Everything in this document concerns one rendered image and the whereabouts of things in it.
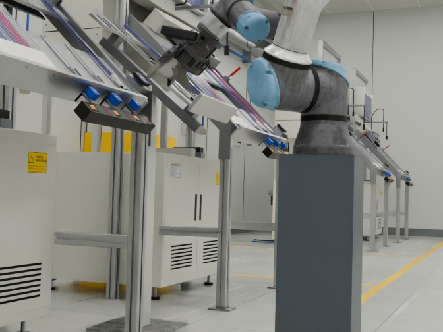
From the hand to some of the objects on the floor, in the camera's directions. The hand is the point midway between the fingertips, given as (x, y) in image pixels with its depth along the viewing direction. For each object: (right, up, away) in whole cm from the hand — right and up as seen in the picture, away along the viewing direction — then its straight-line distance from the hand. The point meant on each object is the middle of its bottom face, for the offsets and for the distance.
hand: (157, 80), depth 193 cm
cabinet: (-78, -74, 0) cm, 108 cm away
